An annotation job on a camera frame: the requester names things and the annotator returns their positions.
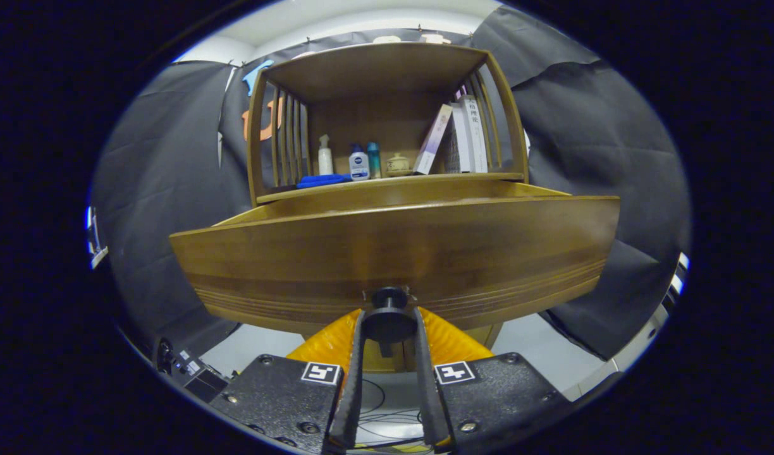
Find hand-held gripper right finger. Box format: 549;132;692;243
414;306;574;454

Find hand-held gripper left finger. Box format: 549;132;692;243
209;308;367;455

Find black drawer knob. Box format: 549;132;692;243
362;286;418;345

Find wooden drawer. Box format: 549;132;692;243
169;181;620;336

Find wooden countertop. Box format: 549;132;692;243
256;172;525;204

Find wooden cabinet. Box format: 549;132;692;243
245;42;530;373

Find black electronic device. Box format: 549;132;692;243
156;338;230;403

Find blue folded cloth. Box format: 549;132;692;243
297;174;353;189

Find white bottle with blue cap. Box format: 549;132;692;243
349;144;371;182

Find white pump bottle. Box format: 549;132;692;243
317;134;335;176

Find purple white book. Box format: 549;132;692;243
413;104;454;176

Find white black striped object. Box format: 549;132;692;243
662;253;690;310

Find white board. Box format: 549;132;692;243
85;205;109;269

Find black floor cables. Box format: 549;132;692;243
355;378;429;451

